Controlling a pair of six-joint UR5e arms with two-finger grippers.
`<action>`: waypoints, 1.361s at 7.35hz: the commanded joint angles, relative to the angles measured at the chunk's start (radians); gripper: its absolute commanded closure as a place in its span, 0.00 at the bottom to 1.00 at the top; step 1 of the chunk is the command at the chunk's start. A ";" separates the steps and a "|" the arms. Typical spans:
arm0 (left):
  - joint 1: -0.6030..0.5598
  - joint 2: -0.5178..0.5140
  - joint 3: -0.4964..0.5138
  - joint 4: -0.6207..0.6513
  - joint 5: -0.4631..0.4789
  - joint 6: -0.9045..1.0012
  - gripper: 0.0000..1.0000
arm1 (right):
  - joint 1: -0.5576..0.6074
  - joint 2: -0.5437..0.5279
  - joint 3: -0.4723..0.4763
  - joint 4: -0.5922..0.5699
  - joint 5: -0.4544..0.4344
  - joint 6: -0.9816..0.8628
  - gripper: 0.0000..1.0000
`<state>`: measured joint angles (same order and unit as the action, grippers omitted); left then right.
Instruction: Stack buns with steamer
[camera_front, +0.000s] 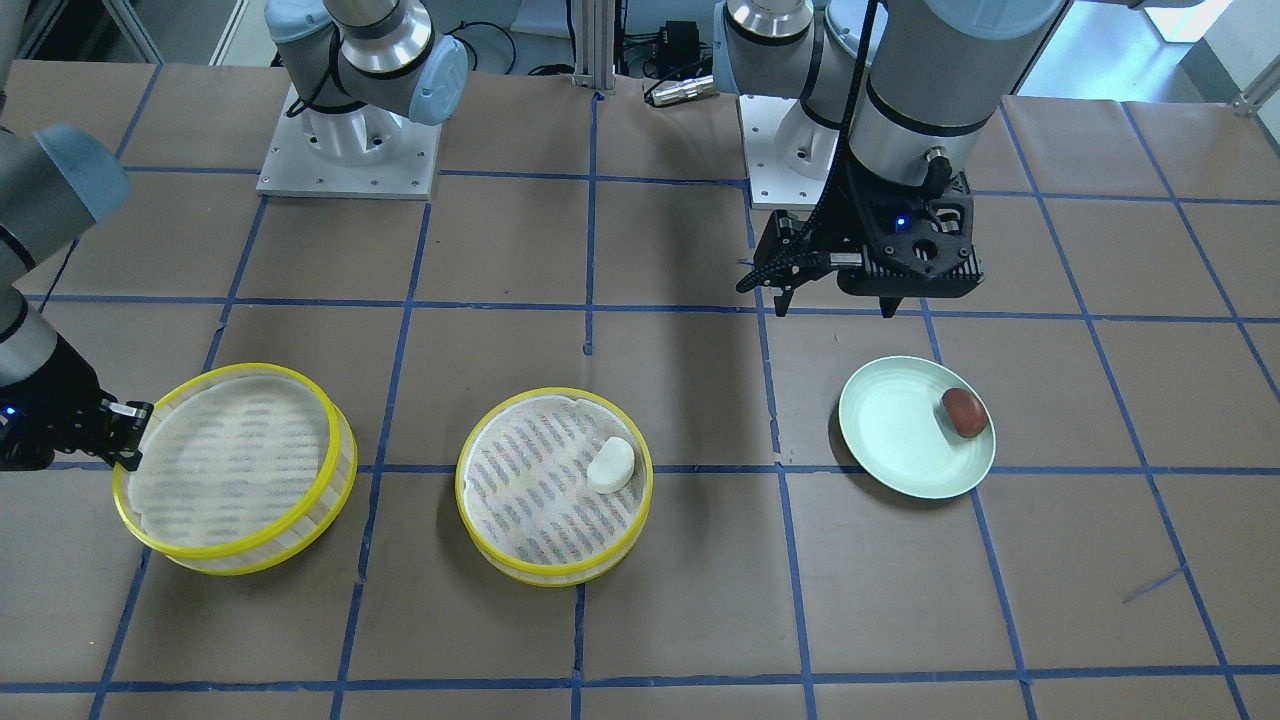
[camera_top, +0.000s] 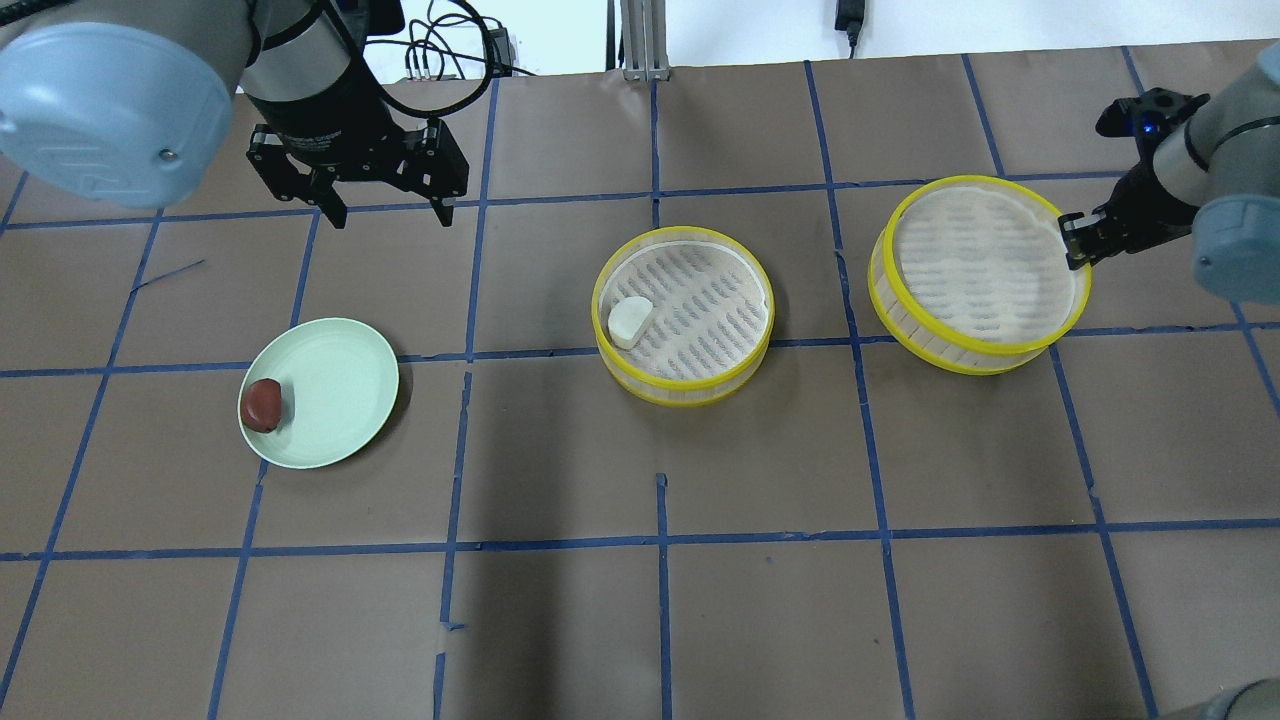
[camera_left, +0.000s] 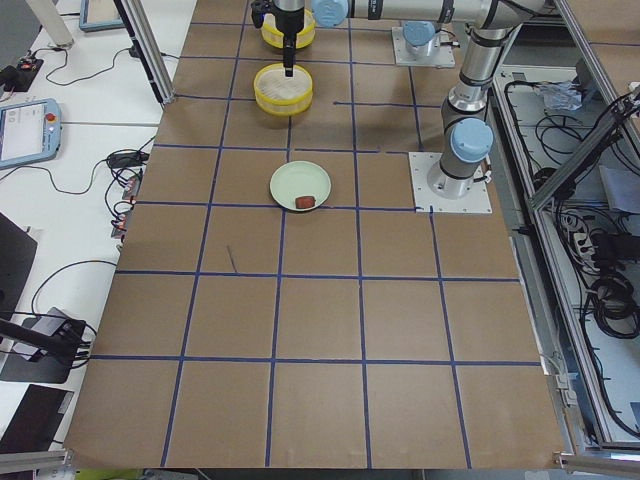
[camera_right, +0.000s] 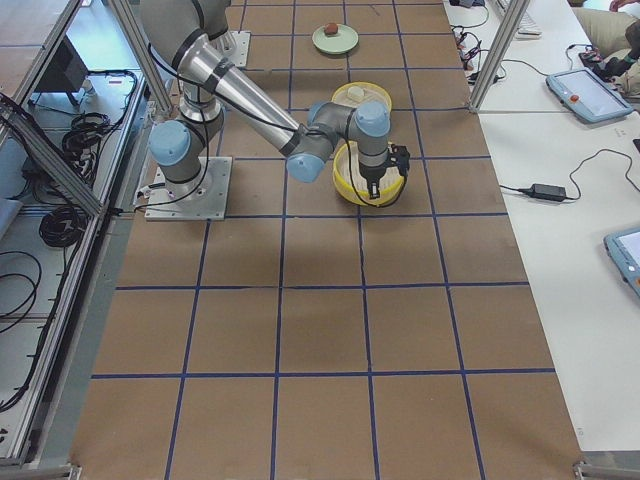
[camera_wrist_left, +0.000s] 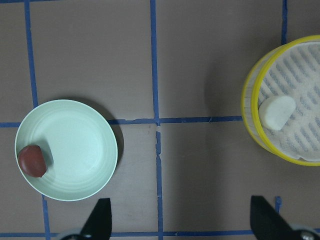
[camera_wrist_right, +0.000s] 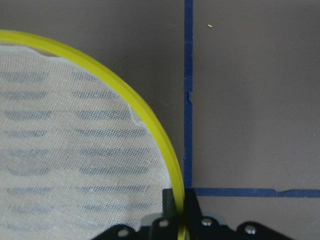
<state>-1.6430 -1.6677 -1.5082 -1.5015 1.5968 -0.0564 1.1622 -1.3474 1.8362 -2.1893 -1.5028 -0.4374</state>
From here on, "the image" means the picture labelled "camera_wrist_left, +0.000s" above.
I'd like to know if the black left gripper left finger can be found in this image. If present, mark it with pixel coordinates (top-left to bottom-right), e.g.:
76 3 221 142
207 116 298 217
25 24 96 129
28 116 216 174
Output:
79 198 112 240

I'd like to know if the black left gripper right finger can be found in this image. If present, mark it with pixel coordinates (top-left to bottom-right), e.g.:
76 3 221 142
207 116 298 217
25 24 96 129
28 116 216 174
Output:
250 195 299 240

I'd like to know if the reddish brown bun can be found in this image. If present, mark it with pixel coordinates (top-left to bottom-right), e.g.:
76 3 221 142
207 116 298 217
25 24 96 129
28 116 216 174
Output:
17 145 47 178

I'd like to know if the white steamed bun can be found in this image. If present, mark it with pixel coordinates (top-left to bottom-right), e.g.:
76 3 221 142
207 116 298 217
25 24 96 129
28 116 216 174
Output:
258 95 297 131

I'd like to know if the pale green plate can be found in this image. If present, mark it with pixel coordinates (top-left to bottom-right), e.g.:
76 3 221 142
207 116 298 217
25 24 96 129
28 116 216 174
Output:
14 99 118 202

